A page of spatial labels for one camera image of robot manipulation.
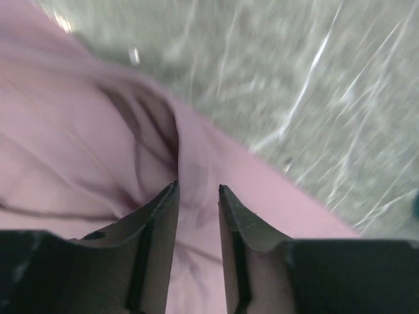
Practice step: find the pink tank top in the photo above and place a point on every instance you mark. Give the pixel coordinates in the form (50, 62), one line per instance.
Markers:
(85, 142)

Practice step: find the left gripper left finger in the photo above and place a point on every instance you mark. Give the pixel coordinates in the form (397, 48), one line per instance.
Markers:
(124, 267)

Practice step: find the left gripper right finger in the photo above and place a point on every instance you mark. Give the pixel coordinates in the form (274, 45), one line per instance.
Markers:
(266, 271)

